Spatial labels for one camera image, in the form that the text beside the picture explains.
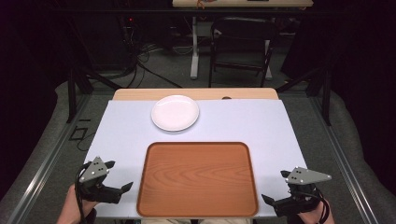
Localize white table mat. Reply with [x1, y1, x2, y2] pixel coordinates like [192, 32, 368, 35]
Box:
[82, 99, 308, 219]

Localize black flat floor bracket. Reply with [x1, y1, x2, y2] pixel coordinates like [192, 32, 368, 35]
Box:
[68, 118, 92, 142]

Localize white-legged wooden desk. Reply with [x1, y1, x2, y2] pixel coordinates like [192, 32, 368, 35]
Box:
[171, 0, 315, 80]

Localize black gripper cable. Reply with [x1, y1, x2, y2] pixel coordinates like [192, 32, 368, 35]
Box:
[306, 189, 332, 224]
[74, 161, 93, 224]

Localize orange item on desk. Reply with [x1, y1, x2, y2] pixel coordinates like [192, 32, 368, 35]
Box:
[195, 0, 217, 10]

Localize person's right hand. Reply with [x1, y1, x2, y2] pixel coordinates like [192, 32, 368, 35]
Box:
[290, 198, 336, 224]

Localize black metal stand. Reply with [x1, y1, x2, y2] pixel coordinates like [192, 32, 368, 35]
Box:
[275, 65, 332, 127]
[65, 65, 123, 124]

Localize black floor cables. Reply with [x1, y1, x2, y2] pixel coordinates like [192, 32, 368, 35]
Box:
[122, 41, 184, 91]

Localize aluminium floor rail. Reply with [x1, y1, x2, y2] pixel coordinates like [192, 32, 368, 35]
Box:
[5, 92, 92, 224]
[310, 92, 380, 224]

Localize white round plate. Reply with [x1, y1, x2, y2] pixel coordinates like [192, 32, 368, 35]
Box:
[150, 94, 200, 133]

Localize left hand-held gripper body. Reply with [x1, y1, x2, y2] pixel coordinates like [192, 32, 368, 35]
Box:
[75, 156, 123, 204]

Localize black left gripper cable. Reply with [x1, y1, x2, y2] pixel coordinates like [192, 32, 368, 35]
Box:
[74, 161, 93, 224]

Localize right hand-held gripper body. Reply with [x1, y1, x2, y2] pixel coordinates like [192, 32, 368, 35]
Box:
[273, 166, 332, 217]

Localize person's left hand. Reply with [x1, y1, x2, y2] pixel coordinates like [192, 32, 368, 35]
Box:
[56, 184, 98, 224]

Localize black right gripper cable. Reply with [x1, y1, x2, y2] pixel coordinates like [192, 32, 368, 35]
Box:
[306, 189, 332, 224]

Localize black folding chair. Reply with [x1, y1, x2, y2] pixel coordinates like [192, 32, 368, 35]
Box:
[208, 16, 279, 89]

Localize brown wooden tray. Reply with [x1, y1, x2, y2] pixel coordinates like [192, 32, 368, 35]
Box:
[136, 141, 260, 218]

